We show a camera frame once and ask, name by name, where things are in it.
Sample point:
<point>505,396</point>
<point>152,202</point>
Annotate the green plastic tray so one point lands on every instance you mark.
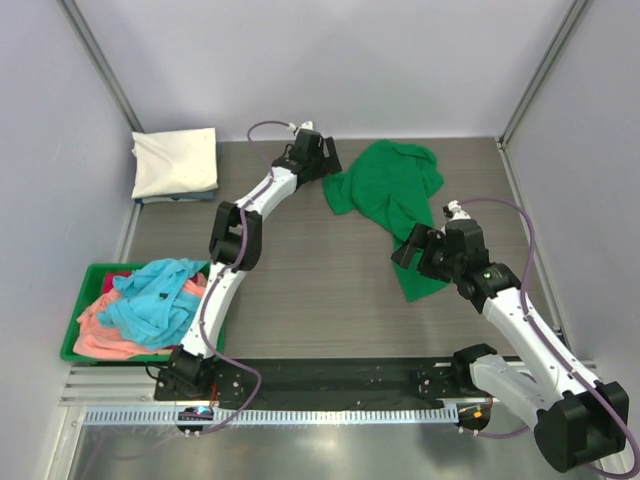
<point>85,300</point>

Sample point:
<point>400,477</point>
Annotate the aluminium frame post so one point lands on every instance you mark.
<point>569,23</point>
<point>92,48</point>

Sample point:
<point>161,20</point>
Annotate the right aluminium frame post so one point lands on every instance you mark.
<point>569,23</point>

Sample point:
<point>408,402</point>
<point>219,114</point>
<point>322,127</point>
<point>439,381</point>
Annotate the left aluminium frame post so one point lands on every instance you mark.
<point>92,48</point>

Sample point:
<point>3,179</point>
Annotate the magenta t shirt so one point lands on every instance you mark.
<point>108,281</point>

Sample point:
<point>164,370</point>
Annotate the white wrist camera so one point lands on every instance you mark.
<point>295,128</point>
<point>454,211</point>

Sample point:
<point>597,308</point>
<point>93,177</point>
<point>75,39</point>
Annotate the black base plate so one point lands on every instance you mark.
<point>316,384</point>

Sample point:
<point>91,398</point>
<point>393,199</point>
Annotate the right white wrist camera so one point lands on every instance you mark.
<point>454,211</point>

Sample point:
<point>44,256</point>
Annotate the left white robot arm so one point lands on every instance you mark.
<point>235,249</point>

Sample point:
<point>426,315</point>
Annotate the white slotted cable duct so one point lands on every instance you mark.
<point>184,416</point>

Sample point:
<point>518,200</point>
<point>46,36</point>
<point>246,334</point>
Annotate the pink t shirt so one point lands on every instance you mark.
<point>132,317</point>

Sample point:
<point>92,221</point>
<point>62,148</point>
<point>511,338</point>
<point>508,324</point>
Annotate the folded white t shirt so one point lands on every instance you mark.
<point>175,162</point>

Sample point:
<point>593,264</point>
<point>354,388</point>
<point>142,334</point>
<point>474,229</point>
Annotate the green t shirt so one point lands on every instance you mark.
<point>389,183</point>

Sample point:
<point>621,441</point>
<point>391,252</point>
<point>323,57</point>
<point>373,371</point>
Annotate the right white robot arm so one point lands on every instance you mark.
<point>575,418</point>

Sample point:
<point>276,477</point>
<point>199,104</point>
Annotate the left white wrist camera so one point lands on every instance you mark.
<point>295,128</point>

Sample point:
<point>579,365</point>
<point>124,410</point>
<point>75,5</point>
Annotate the light blue t shirt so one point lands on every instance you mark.
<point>157,303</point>

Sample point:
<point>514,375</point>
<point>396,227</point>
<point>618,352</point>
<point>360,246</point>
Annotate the aluminium rail profile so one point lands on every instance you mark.
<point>113,384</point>

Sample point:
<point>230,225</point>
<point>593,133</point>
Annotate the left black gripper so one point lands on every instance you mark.
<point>331,163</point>

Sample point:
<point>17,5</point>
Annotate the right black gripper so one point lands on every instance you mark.
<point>419,239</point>

